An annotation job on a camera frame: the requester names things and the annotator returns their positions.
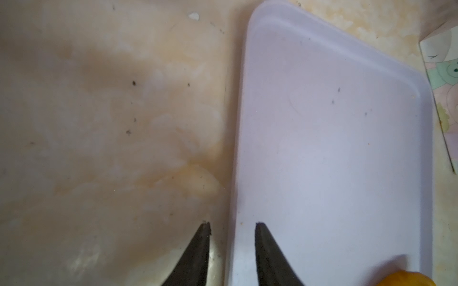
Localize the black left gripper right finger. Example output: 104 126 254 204
255 222 304 286

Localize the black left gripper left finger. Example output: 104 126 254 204
162 222 211 286

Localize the grey lilac tray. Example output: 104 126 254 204
225 1 433 286

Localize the ring doughnut bread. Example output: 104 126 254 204
377 270 436 286

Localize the cartoon animal paper bag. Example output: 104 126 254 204
419 18 458 173

